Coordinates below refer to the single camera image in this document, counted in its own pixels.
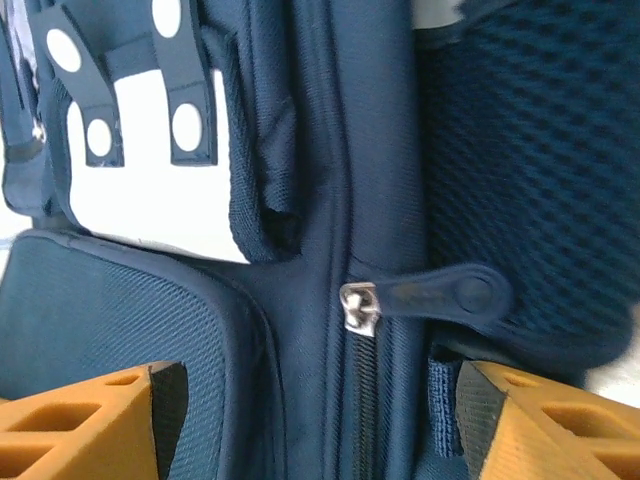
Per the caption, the navy blue backpack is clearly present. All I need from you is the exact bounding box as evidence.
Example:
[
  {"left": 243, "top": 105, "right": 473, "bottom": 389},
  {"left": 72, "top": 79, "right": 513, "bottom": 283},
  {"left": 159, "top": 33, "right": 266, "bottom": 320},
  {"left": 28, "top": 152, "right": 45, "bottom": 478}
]
[{"left": 0, "top": 0, "right": 640, "bottom": 480}]

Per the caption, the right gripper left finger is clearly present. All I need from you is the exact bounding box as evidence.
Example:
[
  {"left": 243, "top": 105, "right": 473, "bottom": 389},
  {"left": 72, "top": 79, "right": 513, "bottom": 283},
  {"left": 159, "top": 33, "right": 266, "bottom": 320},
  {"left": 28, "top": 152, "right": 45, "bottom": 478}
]
[{"left": 0, "top": 360, "right": 189, "bottom": 480}]

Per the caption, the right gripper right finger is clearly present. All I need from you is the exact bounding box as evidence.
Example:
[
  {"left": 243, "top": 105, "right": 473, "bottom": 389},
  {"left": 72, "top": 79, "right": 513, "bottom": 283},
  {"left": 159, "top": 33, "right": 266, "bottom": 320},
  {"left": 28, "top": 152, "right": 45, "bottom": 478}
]
[{"left": 455, "top": 360, "right": 640, "bottom": 480}]

